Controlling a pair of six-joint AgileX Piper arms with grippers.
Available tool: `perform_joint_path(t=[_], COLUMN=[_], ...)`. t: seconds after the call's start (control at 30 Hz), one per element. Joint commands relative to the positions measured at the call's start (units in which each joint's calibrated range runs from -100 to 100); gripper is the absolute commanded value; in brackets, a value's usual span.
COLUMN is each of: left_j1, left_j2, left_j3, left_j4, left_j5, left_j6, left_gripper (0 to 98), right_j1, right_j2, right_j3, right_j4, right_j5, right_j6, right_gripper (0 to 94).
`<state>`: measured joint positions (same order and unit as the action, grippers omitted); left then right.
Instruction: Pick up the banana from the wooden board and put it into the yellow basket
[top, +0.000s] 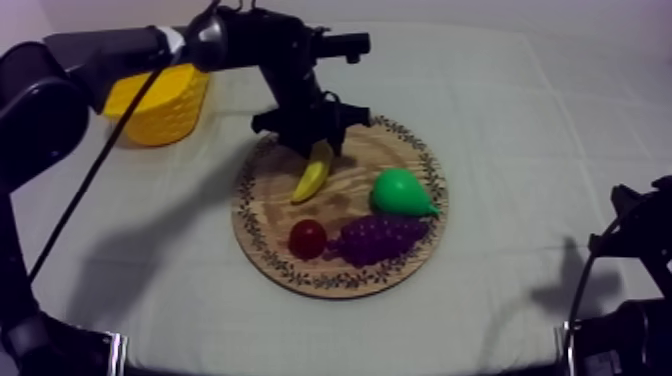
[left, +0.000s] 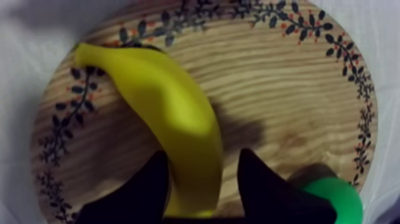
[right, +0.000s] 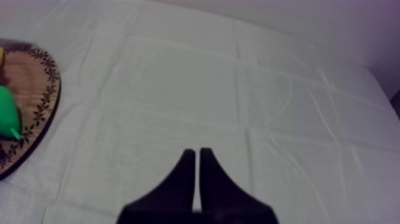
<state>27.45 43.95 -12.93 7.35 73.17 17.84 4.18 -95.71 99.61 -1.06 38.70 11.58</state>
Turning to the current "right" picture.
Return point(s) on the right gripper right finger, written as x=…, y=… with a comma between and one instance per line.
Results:
x=225, y=197

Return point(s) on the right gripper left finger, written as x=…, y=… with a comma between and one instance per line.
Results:
x=176, y=194

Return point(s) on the round wooden board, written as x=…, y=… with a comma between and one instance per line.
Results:
x=34, y=94

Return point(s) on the yellow toy banana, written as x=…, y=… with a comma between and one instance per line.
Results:
x=1, y=56

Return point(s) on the green toy pear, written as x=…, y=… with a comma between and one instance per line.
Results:
x=7, y=114

